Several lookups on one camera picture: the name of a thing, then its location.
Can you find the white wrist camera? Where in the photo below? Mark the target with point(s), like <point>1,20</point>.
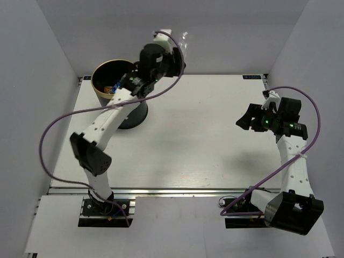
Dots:
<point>163,41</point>
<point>272,100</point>

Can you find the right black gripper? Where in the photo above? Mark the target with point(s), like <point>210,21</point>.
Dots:
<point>253,110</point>

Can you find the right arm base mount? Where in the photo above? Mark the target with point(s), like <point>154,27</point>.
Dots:
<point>244,215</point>

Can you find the dark green cylindrical bin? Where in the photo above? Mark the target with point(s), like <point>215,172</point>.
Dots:
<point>107,74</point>

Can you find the small clear bottle blue label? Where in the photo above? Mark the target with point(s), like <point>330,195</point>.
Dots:
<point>116,86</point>

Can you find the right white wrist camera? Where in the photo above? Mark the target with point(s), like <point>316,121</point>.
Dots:
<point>272,100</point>

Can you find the clear bottle with silver cap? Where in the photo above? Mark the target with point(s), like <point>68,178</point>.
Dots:
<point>183,42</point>

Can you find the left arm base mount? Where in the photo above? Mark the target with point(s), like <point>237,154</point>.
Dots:
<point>97,214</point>

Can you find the orange juice plastic bottle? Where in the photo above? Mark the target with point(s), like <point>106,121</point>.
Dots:
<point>108,90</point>

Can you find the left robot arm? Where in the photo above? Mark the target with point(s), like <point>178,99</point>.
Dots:
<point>125,109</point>

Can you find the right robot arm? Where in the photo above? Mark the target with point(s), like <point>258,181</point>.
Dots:
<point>294,208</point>

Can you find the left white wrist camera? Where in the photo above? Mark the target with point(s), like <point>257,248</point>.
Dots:
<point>163,41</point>

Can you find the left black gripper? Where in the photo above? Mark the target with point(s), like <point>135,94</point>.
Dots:
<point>176,67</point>

